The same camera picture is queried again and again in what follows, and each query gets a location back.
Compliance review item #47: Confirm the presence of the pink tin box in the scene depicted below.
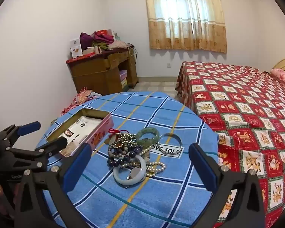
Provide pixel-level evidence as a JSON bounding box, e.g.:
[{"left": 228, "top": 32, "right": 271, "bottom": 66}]
[{"left": 46, "top": 108, "right": 114, "bottom": 158}]

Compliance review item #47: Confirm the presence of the silver bangle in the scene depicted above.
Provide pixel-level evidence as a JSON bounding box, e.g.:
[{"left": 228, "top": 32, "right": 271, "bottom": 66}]
[{"left": 157, "top": 133, "right": 183, "bottom": 157}]

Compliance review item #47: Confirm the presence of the beige window curtain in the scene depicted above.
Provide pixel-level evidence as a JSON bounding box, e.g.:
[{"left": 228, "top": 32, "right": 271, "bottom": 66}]
[{"left": 142, "top": 0, "right": 227, "bottom": 53}]

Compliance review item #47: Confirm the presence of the heap of colourful clothes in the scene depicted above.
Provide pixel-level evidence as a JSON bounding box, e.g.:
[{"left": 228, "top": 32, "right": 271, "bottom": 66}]
[{"left": 60, "top": 87, "right": 102, "bottom": 117}]

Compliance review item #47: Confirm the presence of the black cable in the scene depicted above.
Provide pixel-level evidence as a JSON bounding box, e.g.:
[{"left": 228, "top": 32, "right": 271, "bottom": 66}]
[{"left": 127, "top": 43, "right": 139, "bottom": 60}]

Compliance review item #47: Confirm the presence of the white cloth label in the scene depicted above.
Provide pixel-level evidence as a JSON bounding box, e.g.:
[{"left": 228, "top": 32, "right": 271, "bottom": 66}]
[{"left": 151, "top": 144, "right": 184, "bottom": 158}]

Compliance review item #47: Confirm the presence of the white paper packet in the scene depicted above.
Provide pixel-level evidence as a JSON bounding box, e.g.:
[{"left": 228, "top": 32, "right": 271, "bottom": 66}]
[{"left": 59, "top": 115, "right": 100, "bottom": 152}]

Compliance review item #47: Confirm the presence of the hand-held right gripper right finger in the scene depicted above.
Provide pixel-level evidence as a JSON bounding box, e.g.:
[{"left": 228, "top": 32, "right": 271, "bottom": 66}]
[{"left": 188, "top": 143, "right": 272, "bottom": 228}]

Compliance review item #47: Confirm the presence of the pearl necklace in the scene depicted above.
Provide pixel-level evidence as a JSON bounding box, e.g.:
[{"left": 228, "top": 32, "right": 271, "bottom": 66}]
[{"left": 122, "top": 161, "right": 167, "bottom": 177}]

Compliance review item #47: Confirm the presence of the grey bead bracelet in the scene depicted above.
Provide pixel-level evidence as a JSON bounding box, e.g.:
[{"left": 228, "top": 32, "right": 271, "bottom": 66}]
[{"left": 108, "top": 145, "right": 124, "bottom": 158}]

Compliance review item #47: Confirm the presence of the red string pendant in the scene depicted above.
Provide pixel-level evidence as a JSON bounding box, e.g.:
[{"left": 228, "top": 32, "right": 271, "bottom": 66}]
[{"left": 108, "top": 128, "right": 120, "bottom": 140}]

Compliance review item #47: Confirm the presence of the white jade bangle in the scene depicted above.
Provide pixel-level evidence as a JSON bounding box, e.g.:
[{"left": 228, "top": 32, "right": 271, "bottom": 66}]
[{"left": 113, "top": 155, "right": 147, "bottom": 184}]

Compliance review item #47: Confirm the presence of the green jade bangle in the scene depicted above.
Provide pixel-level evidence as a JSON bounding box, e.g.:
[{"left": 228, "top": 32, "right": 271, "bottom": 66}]
[{"left": 136, "top": 128, "right": 159, "bottom": 145}]

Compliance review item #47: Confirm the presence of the blue plaid tablecloth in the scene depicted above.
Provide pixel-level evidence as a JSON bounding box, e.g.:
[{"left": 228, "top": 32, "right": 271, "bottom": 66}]
[{"left": 35, "top": 91, "right": 220, "bottom": 228}]

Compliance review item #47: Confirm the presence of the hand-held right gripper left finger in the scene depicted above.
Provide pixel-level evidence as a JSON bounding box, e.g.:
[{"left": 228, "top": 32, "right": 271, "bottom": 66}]
[{"left": 13, "top": 143, "right": 93, "bottom": 228}]

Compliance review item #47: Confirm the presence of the purple cloth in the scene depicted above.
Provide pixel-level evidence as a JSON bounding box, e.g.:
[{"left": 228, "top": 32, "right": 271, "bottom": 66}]
[{"left": 79, "top": 32, "right": 95, "bottom": 49}]

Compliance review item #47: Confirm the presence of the flat red box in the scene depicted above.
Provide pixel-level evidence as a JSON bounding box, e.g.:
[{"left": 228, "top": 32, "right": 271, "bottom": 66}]
[{"left": 66, "top": 52, "right": 95, "bottom": 64}]

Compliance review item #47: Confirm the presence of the gold bead necklace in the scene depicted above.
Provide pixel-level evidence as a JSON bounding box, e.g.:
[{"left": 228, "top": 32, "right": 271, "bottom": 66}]
[{"left": 109, "top": 133, "right": 137, "bottom": 148}]

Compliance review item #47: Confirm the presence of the dark blue bead bracelet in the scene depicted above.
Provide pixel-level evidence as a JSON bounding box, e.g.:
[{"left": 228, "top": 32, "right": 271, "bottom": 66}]
[{"left": 107, "top": 144, "right": 143, "bottom": 168}]

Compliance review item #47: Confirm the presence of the pile of clothes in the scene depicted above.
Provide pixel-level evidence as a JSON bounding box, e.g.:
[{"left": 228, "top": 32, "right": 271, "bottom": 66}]
[{"left": 93, "top": 30, "right": 127, "bottom": 51}]

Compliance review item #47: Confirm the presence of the white cardboard box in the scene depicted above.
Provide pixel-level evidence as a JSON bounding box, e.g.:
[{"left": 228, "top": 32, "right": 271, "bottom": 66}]
[{"left": 70, "top": 38, "right": 83, "bottom": 59}]

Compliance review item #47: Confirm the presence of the red patterned bed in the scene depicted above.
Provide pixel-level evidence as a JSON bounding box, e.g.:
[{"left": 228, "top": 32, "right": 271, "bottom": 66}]
[{"left": 175, "top": 61, "right": 285, "bottom": 228}]

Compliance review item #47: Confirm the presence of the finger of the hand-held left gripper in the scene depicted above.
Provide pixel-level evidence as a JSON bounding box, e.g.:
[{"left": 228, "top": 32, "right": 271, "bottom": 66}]
[
  {"left": 0, "top": 122, "right": 41, "bottom": 148},
  {"left": 0, "top": 138, "right": 68, "bottom": 171}
]

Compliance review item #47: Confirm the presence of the wooden desk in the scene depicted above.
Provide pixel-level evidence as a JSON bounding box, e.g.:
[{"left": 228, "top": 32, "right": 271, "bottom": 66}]
[{"left": 69, "top": 45, "right": 139, "bottom": 95}]

